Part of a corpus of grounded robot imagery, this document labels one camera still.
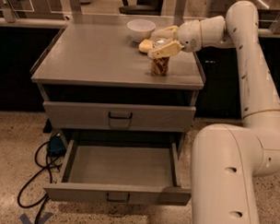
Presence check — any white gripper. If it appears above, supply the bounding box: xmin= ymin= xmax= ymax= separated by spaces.
xmin=147 ymin=19 xmax=202 ymax=59

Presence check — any orange patterned drink can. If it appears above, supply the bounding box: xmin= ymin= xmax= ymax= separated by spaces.
xmin=149 ymin=37 xmax=173 ymax=77

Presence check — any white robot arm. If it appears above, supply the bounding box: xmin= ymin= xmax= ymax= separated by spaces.
xmin=148 ymin=0 xmax=280 ymax=224

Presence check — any grey metal drawer cabinet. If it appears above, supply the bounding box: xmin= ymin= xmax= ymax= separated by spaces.
xmin=31 ymin=15 xmax=204 ymax=142

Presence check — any closed grey upper drawer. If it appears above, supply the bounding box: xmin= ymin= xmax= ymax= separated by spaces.
xmin=43 ymin=101 xmax=195 ymax=132

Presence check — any open grey lower drawer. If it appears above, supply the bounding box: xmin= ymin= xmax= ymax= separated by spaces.
xmin=44 ymin=140 xmax=191 ymax=206

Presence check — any yellow sponge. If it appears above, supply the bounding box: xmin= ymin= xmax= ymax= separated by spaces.
xmin=138 ymin=40 xmax=154 ymax=53

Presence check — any white ceramic bowl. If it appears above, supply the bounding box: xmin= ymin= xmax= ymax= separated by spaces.
xmin=127 ymin=18 xmax=156 ymax=42

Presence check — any black office chair base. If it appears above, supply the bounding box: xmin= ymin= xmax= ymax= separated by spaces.
xmin=119 ymin=0 xmax=164 ymax=16

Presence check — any blue power box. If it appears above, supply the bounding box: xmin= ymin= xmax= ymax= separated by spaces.
xmin=46 ymin=135 xmax=67 ymax=156

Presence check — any black floor cable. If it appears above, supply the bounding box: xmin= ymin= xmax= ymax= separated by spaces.
xmin=16 ymin=139 xmax=64 ymax=224

